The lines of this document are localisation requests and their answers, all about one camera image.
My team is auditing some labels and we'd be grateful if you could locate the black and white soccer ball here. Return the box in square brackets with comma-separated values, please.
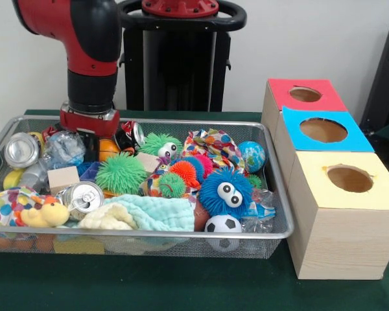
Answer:
[204, 214, 243, 233]

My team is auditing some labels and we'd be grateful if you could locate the wooden box with three holes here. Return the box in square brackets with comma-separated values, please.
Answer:
[261, 78, 389, 280]

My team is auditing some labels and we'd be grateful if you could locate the mint green cloth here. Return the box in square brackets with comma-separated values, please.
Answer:
[103, 194, 196, 231]

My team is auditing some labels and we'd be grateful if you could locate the blue spiky ball with eyes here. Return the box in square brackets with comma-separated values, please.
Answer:
[199, 168, 255, 216]

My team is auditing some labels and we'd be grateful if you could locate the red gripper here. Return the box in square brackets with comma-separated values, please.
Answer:
[59, 109, 121, 163]

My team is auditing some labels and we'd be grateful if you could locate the cream yellow cloth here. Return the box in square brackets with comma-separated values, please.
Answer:
[79, 203, 137, 230]

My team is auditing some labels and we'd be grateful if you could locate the colourful polka dot cloth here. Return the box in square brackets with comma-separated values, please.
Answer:
[183, 128, 247, 176]
[0, 187, 58, 227]

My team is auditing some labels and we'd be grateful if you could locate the silver wire mesh bin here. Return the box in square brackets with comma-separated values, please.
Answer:
[0, 115, 295, 260]

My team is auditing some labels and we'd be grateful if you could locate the blue globe ball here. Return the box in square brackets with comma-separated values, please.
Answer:
[238, 141, 266, 174]

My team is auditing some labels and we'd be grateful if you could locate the large green spiky ball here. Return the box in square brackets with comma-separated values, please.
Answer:
[95, 152, 148, 196]

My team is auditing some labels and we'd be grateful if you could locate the orange basketball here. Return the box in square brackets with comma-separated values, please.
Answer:
[99, 139, 121, 154]

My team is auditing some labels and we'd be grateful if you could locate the crushed printed metal can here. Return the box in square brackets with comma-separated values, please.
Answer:
[60, 180, 105, 222]

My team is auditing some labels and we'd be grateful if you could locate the yellow plush duck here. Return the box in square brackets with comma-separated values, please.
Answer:
[21, 201, 71, 228]

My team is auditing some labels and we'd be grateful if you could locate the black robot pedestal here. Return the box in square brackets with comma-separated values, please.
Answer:
[116, 0, 248, 113]

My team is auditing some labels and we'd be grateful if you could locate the silver metal can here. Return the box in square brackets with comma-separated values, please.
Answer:
[5, 132, 41, 170]

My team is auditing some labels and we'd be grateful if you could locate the black upright panel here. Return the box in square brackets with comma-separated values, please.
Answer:
[359, 21, 389, 130]

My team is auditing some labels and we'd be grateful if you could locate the beige wedge block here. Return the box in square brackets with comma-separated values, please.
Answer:
[136, 152, 160, 173]

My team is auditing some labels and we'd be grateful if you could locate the light wooden block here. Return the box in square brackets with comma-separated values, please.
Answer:
[47, 166, 81, 196]

